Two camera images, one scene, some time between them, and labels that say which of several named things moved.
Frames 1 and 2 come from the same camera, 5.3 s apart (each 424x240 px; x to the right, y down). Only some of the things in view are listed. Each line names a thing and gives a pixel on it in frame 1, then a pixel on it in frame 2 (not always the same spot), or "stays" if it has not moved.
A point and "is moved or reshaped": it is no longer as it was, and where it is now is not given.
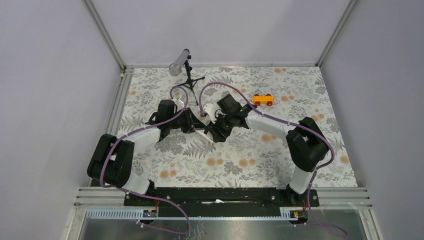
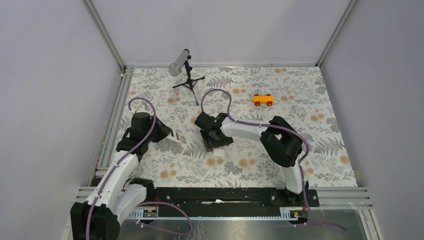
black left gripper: x=192 y=123 -> x=164 y=130
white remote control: x=205 y=136 is moved or reshaped
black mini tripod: x=190 y=83 stays
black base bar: x=222 y=198 stays
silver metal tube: x=174 y=69 stays
